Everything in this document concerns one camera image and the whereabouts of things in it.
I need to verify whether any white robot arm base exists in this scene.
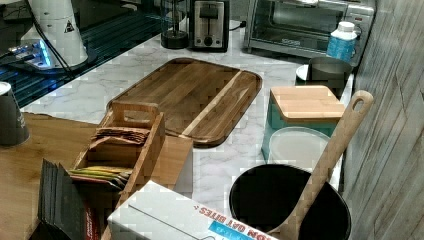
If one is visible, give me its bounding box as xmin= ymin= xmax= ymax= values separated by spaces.
xmin=21 ymin=0 xmax=97 ymax=72

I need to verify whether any large wooden cutting board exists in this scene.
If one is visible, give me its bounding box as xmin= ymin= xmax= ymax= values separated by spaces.
xmin=114 ymin=57 xmax=262 ymax=148

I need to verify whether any black round utensil pot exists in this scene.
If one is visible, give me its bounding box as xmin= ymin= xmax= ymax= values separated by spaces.
xmin=229 ymin=164 xmax=351 ymax=240

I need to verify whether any black glass blender base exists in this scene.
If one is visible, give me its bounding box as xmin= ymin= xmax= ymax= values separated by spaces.
xmin=160 ymin=0 xmax=189 ymax=49

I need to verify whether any wooden tea bag organizer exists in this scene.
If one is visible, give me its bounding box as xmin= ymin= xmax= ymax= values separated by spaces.
xmin=70 ymin=101 xmax=166 ymax=209

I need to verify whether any silver black toaster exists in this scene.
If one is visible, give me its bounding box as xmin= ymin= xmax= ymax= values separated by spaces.
xmin=189 ymin=0 xmax=230 ymax=52

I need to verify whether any teal canister with wooden lid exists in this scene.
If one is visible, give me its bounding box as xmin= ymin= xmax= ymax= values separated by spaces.
xmin=261 ymin=85 xmax=345 ymax=161

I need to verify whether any white oat bites box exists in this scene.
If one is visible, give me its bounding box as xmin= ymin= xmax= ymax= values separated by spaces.
xmin=108 ymin=181 xmax=277 ymax=240

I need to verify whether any dark metal canister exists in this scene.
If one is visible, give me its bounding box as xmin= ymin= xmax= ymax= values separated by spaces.
xmin=306 ymin=57 xmax=352 ymax=98

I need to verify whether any stainless toaster oven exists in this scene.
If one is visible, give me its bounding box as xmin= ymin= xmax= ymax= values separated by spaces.
xmin=244 ymin=0 xmax=376 ymax=67

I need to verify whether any blue white plastic bottle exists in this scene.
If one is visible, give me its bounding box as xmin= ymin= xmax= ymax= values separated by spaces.
xmin=326 ymin=21 xmax=357 ymax=63

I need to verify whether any wooden spoon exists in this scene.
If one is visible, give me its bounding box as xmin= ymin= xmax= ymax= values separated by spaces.
xmin=268 ymin=90 xmax=373 ymax=240

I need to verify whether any black packets stack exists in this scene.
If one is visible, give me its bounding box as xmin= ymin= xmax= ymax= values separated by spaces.
xmin=37 ymin=159 xmax=100 ymax=240

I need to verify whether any gray paper cup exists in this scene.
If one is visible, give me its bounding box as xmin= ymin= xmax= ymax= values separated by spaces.
xmin=0 ymin=82 xmax=30 ymax=147

